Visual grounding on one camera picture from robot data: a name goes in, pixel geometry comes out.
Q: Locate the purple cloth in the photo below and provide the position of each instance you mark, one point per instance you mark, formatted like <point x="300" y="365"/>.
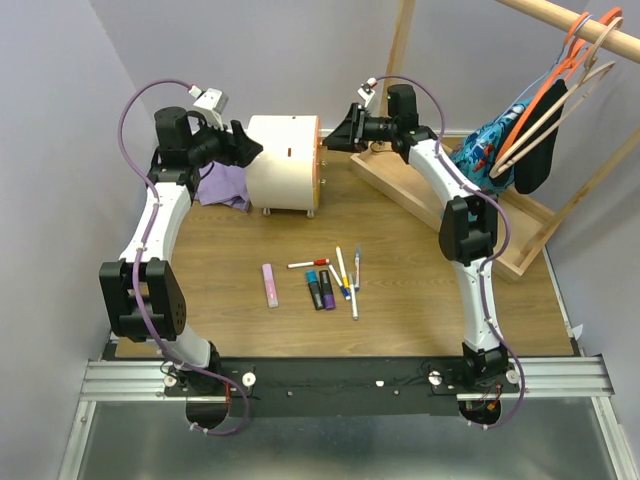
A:
<point x="223" y="185"/>

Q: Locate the blue wire hanger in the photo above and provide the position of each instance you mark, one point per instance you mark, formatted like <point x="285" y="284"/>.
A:
<point x="576" y="26"/>

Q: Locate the blue capped black highlighter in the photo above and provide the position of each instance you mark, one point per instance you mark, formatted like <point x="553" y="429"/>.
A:
<point x="314" y="289"/>

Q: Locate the beige wooden hanger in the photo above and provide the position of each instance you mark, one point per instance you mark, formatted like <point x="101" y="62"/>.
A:
<point x="550" y="115"/>

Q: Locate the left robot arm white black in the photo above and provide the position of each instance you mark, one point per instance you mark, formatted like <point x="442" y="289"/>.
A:
<point x="143" y="299"/>

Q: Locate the red capped white marker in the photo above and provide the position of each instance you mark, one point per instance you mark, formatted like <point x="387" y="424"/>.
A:
<point x="309" y="264"/>

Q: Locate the round cream drawer organizer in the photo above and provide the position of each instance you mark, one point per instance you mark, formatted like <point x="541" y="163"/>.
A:
<point x="286" y="174"/>

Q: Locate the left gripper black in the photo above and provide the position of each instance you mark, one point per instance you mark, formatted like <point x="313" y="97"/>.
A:
<point x="245" y="148"/>

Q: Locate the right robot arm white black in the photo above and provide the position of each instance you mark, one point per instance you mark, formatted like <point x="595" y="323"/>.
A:
<point x="468" y="231"/>

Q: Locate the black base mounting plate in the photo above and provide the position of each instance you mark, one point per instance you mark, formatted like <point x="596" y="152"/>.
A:
<point x="262" y="387"/>

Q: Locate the blue patterned garment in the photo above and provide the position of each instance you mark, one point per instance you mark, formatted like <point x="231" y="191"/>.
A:
<point x="476" y="154"/>

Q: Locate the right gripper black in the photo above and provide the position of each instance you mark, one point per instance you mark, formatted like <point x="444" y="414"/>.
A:
<point x="348" y="135"/>

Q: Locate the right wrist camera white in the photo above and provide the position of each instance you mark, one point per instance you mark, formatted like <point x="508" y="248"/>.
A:
<point x="367" y="93"/>

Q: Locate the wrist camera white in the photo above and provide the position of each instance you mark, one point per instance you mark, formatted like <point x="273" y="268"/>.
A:
<point x="367" y="93"/>
<point x="210" y="103"/>

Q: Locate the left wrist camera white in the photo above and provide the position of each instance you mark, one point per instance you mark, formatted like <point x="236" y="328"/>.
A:
<point x="210" y="103"/>

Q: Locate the blue patterned pen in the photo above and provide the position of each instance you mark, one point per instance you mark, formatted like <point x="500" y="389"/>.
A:
<point x="357" y="267"/>

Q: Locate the blue capped white marker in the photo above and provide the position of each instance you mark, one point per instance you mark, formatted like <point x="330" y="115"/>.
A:
<point x="345" y="292"/>

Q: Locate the purple capped black highlighter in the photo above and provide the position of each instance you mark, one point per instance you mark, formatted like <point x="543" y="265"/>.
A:
<point x="326" y="290"/>

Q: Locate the wooden clothes rack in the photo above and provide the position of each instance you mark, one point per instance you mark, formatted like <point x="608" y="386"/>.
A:
<point x="532" y="224"/>

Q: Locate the black garment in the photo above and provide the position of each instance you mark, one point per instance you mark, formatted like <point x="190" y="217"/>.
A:
<point x="532" y="170"/>

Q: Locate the aluminium frame rail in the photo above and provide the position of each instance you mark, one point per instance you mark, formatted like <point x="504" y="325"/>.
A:
<point x="561" y="427"/>

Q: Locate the pink highlighter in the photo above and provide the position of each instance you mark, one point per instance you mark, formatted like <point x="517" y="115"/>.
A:
<point x="270" y="287"/>

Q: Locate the orange plastic hanger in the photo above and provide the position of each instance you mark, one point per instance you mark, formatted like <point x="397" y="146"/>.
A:
<point x="545" y="85"/>

